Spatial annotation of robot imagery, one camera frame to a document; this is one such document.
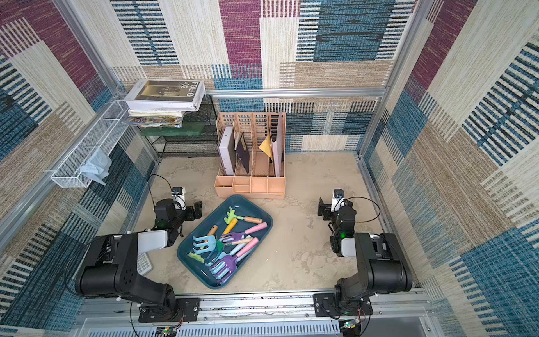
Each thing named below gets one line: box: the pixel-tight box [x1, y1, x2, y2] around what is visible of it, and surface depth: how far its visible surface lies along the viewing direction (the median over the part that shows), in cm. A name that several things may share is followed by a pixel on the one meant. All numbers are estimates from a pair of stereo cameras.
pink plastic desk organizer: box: [214, 112, 287, 199], surface depth 104 cm
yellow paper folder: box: [258, 133, 274, 161], surface depth 90 cm
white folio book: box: [124, 79, 206, 112], surface depth 85 cm
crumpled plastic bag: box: [80, 148, 113, 186], surface depth 69 cm
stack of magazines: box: [125, 108, 185, 128], surface depth 83 cm
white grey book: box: [218, 126, 236, 176], surface depth 101 cm
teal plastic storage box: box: [176, 195, 236, 289], surface depth 86 cm
